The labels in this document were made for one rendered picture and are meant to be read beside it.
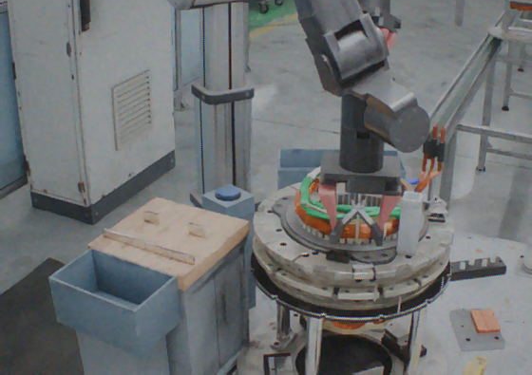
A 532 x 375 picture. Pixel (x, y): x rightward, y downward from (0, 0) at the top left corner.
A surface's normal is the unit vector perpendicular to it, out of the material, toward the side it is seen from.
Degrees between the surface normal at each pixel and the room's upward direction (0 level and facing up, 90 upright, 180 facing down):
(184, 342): 90
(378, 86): 21
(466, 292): 0
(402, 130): 90
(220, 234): 0
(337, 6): 73
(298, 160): 90
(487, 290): 0
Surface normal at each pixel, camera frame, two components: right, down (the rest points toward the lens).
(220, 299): 0.89, 0.19
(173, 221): 0.00, -0.91
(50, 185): -0.42, 0.36
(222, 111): 0.47, 0.37
